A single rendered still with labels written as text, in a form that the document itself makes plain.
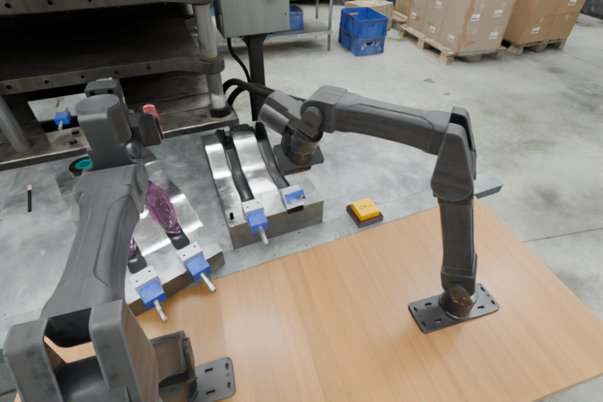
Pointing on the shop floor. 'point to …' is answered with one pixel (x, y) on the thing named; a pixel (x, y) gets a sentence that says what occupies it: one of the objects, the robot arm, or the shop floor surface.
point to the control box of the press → (250, 4)
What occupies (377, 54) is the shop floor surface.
